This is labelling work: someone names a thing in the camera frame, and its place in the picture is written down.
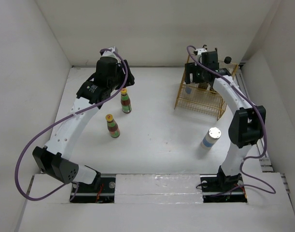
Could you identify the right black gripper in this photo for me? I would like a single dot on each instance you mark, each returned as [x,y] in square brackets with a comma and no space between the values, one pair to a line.
[190,68]

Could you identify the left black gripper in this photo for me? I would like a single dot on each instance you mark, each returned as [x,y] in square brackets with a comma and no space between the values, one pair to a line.
[120,70]

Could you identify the white blue shaker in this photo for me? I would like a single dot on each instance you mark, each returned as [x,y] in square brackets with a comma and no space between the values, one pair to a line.
[188,90]
[211,137]

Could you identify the yellow-capped sauce bottle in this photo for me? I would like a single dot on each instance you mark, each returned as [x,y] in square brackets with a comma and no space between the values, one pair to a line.
[125,101]
[112,126]

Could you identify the black-capped soy sauce bottle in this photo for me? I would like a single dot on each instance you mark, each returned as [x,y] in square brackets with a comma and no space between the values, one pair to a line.
[227,63]

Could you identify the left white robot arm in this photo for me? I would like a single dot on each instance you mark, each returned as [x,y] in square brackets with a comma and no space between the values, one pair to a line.
[54,158]

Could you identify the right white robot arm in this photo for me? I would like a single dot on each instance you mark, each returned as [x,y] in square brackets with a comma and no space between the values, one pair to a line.
[246,127]

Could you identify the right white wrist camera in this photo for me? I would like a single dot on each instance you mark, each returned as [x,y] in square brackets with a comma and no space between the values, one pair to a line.
[198,53]

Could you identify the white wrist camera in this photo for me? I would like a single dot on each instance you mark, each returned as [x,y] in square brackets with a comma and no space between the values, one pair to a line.
[198,53]
[109,52]

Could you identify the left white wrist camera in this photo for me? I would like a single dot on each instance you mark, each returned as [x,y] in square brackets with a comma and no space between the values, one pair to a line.
[109,52]

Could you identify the aluminium side rail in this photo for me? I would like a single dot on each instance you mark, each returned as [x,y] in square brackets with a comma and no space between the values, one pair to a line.
[261,145]

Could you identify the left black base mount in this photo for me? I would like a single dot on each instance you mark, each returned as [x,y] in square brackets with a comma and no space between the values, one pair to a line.
[85,193]

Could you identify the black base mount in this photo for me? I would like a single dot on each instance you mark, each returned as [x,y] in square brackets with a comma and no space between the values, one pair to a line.
[213,192]
[85,193]

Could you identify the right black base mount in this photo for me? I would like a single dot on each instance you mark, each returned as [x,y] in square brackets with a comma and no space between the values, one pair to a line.
[213,192]

